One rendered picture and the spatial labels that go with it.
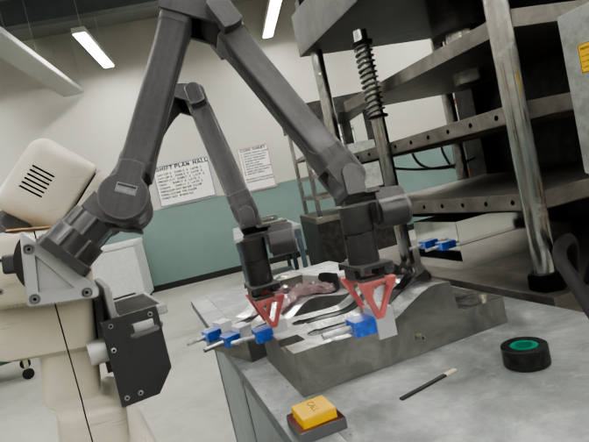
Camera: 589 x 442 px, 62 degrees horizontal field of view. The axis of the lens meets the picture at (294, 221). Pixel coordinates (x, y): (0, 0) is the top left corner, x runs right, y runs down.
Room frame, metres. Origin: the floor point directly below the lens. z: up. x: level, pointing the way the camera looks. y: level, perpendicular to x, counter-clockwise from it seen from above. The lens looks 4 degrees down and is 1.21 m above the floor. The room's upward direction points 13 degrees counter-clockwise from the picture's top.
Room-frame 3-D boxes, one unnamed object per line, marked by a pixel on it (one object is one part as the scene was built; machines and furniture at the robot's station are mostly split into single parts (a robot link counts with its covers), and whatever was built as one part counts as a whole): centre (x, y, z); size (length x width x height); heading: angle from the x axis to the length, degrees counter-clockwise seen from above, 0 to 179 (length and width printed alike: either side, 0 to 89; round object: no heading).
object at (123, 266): (7.41, 3.14, 0.47); 1.52 x 0.77 x 0.94; 97
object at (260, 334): (1.10, 0.14, 0.89); 0.13 x 0.05 x 0.05; 108
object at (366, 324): (0.86, -0.07, 0.93); 0.13 x 0.05 x 0.05; 108
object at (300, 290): (1.44, 0.05, 0.90); 0.26 x 0.18 x 0.08; 125
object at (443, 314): (1.13, -0.14, 0.87); 0.50 x 0.26 x 0.14; 108
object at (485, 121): (1.98, -0.85, 1.27); 1.10 x 0.74 x 0.05; 18
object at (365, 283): (0.86, -0.11, 0.99); 0.07 x 0.07 x 0.09; 18
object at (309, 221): (6.06, -0.64, 1.03); 1.54 x 0.94 x 2.06; 7
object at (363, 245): (0.88, -0.11, 1.06); 0.10 x 0.07 x 0.07; 18
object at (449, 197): (1.98, -0.85, 1.02); 1.10 x 0.74 x 0.05; 18
